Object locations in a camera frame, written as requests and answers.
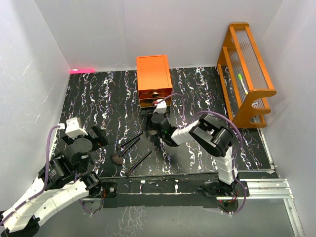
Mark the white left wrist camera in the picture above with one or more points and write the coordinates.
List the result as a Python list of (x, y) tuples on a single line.
[(73, 128)]

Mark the clear acrylic drawer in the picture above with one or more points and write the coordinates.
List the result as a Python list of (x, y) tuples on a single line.
[(149, 102), (145, 112), (154, 93)]

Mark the orange wooden shelf rack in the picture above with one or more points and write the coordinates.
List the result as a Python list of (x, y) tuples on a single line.
[(240, 55)]

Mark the green marker pen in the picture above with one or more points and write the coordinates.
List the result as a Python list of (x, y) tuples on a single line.
[(242, 83)]

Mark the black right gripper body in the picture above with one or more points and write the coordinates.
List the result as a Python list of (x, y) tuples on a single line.
[(160, 135)]

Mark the pink tape strip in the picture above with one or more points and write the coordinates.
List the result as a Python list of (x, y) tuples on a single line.
[(82, 71)]

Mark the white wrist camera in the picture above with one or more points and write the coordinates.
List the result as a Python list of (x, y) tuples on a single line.
[(73, 128), (160, 106)]

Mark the thin black makeup brush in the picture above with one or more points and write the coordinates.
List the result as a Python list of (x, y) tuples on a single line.
[(118, 147)]

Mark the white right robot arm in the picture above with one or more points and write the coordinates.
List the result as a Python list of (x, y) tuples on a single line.
[(209, 133)]

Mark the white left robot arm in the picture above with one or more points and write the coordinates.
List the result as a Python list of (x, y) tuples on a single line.
[(62, 181)]

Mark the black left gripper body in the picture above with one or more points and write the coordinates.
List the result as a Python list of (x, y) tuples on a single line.
[(88, 161)]

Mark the small black makeup brush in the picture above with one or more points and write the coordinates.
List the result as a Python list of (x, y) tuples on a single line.
[(129, 172)]

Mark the aluminium mounting rail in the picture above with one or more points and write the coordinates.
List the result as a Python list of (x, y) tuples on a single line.
[(182, 206)]

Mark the large fluffy powder brush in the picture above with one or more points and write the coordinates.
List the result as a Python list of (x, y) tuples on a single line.
[(118, 159)]

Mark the orange drawer cabinet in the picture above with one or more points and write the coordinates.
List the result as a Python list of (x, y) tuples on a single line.
[(153, 72)]

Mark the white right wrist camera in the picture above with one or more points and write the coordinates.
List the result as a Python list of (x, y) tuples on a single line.
[(160, 106)]

